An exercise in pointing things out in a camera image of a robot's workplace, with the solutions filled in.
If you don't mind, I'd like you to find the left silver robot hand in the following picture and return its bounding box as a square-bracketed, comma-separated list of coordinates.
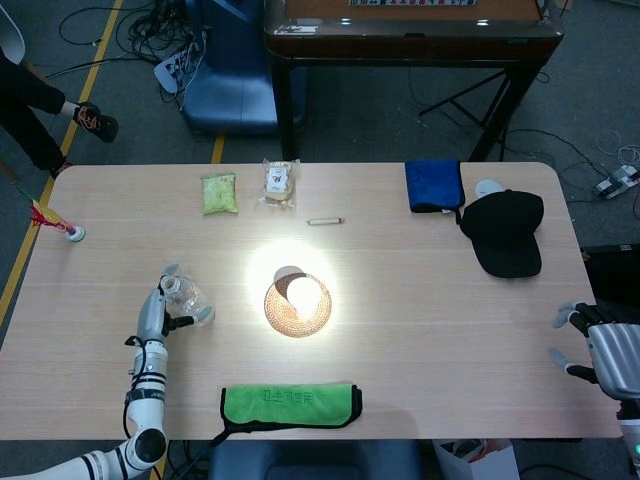
[124, 263, 215, 346]

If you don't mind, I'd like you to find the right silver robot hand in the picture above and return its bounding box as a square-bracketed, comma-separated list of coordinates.
[548, 299, 640, 401]

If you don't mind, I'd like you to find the transparent plastic bottle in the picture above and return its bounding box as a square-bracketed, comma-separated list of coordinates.
[159, 274, 216, 329]

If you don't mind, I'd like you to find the white paper cup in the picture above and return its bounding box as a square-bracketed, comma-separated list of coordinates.
[285, 276, 322, 312]

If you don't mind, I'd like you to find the black case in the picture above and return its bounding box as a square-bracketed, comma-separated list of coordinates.
[582, 243, 640, 306]

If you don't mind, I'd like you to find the feather shuttlecock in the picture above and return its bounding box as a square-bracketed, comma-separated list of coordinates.
[17, 187, 87, 244]

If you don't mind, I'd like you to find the green snack packet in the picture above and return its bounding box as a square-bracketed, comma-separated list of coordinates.
[200, 172, 240, 217]

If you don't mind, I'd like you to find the round woven coaster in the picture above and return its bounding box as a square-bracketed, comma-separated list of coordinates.
[263, 273, 334, 337]

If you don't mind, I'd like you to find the white cardboard box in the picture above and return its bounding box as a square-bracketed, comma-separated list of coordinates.
[432, 438, 521, 480]

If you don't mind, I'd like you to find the green microfiber cloth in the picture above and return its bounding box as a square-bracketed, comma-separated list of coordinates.
[209, 382, 364, 448]

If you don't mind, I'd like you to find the black baseball cap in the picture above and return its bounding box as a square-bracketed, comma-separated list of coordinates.
[457, 189, 546, 280]

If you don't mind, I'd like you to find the grey power strip with plugs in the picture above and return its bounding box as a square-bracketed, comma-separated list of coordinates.
[593, 167, 640, 199]

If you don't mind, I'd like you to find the clear biscuit bag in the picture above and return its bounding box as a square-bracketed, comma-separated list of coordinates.
[257, 158, 301, 209]

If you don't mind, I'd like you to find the black shoe with orange laces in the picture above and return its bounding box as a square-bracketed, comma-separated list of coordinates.
[72, 101, 120, 145]

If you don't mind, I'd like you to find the white round disc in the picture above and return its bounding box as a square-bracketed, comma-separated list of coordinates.
[473, 179, 506, 199]

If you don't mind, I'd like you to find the blue padded seat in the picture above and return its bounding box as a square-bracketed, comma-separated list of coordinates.
[207, 439, 424, 480]

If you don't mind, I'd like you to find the person's leg in black trousers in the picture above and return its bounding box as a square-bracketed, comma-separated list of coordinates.
[0, 49, 69, 174]

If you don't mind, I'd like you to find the white power strip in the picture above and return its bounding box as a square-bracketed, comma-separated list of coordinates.
[153, 49, 201, 95]

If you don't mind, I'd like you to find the blue folded cloth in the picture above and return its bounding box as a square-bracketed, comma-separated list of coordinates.
[403, 159, 467, 214]

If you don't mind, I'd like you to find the blue chair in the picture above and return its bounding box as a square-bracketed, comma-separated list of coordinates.
[180, 0, 307, 137]

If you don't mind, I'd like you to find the white chair shell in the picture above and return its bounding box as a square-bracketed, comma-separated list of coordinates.
[0, 9, 27, 66]

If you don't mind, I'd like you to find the dark wooden mahjong table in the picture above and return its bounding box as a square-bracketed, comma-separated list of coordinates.
[262, 0, 564, 162]

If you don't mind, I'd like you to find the black cable tangle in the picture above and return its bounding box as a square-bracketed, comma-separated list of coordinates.
[58, 0, 201, 66]

